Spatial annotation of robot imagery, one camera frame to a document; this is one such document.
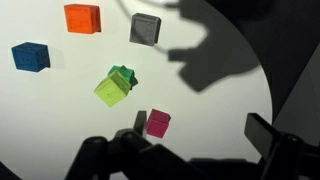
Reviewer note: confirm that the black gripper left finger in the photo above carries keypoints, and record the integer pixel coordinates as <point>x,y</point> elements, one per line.
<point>133,156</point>

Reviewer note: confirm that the orange block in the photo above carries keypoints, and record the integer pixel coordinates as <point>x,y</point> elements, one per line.
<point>81,19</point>

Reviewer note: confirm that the light green block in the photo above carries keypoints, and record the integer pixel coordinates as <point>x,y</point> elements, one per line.
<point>111,90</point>

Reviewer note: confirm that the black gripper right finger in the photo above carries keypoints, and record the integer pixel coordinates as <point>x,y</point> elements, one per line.
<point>286,156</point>

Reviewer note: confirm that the magenta block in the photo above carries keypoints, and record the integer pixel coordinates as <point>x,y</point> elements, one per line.
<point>157,125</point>

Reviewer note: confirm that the grey block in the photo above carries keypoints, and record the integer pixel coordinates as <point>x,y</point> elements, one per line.
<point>145,29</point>

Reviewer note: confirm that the blue block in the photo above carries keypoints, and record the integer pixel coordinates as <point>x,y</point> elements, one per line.
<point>30,57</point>

